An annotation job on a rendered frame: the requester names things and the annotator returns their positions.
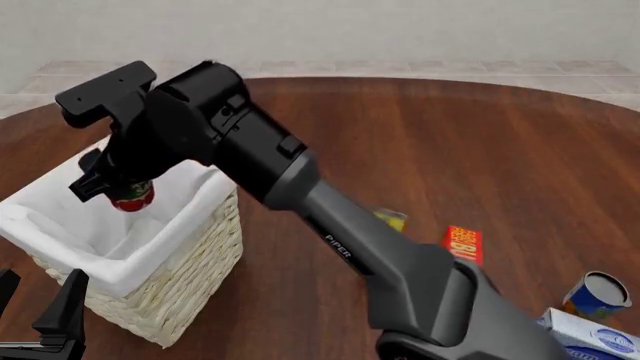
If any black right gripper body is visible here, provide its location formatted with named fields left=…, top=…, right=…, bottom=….
left=68, top=147, right=132, bottom=204

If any yellow green food package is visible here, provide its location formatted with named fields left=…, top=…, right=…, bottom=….
left=372, top=207, right=410, bottom=233

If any woven wicker basket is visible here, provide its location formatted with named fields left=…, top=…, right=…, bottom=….
left=29, top=186, right=244, bottom=350

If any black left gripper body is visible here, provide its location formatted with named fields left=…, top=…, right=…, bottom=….
left=0, top=331, right=84, bottom=360

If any white cloth basket liner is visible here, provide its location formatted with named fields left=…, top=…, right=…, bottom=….
left=0, top=132, right=238, bottom=297

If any red printed food box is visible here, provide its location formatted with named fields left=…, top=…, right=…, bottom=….
left=441, top=224, right=485, bottom=268

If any red tomato sauce can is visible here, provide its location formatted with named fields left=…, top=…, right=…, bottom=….
left=110, top=178, right=157, bottom=214

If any blue printed tin can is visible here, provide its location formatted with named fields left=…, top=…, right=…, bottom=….
left=561, top=270, right=632, bottom=321

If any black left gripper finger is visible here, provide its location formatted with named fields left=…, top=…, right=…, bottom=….
left=0, top=267, right=22, bottom=303
left=31, top=267, right=89, bottom=341

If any white blue milk carton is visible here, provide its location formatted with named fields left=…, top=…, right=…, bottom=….
left=535, top=306, right=640, bottom=360

